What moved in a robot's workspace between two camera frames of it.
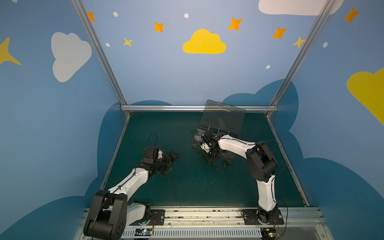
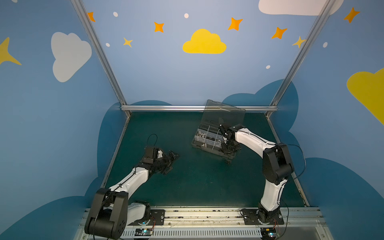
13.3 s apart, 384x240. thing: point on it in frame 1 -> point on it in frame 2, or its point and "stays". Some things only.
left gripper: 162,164 stays
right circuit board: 269,233 stays
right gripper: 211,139 -> 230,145
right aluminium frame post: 298,60 stays
